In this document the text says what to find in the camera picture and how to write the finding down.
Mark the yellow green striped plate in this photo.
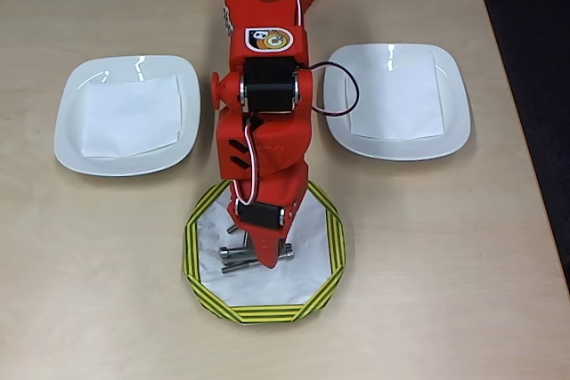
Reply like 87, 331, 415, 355
181, 179, 347, 326

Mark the white paper napkin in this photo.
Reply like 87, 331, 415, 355
81, 75, 183, 159
344, 51, 445, 140

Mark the white square plate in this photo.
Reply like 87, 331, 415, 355
322, 43, 472, 162
53, 54, 201, 178

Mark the white servo cable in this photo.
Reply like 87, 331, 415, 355
232, 115, 264, 207

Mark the black red looped cable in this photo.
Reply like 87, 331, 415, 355
292, 61, 361, 117

